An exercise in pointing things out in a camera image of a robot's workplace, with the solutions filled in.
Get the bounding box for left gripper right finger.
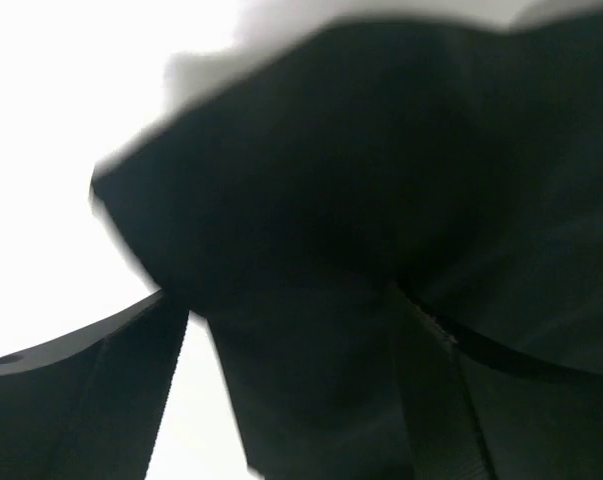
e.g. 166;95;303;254
388;286;603;480

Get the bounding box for black shorts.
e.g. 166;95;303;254
92;12;603;479

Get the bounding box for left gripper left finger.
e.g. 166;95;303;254
0;293;188;480

